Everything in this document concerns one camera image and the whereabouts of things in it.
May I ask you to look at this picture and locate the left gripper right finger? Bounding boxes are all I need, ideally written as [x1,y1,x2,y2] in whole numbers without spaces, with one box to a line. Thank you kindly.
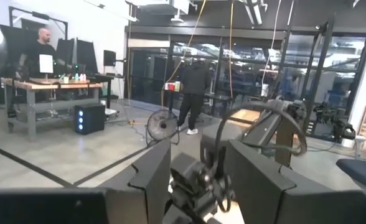
[225,139,296,224]

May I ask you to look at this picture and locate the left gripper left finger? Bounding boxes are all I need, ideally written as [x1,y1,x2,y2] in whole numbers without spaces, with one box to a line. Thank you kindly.
[106,139,172,224]

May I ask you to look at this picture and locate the black floor fan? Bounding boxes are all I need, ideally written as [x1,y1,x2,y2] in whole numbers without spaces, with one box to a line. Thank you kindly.
[144,108,181,147]

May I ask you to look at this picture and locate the black computer tower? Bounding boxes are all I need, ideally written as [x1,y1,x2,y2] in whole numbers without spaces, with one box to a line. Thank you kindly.
[73,103,106,136]

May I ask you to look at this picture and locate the person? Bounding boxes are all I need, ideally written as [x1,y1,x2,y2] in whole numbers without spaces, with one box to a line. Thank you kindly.
[14,27,73,80]
[176,60,212,136]

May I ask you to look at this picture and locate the dark blue office chair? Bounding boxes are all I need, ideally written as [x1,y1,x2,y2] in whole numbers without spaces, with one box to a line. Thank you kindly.
[335,146,366,190]

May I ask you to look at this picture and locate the black monitor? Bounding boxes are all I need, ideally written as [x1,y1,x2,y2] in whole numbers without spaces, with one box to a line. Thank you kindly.
[75,39,99,75]
[103,49,117,67]
[55,37,75,68]

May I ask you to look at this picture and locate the wooden top workbench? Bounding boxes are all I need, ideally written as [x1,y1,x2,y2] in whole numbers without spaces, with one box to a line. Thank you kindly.
[1,77,105,139]

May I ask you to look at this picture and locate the white sign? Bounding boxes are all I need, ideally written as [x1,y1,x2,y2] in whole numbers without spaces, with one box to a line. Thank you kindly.
[39,54,54,75]

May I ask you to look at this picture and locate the black robot arm with cable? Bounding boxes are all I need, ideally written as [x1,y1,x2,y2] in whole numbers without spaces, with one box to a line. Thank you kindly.
[213,100,309,175]

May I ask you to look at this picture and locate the yellow hanging cable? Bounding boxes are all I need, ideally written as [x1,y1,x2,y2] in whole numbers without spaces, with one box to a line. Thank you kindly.
[160,0,207,110]

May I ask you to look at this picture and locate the black background rig frame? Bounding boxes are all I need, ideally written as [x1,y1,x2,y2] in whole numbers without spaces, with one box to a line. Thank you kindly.
[7,5,69,41]

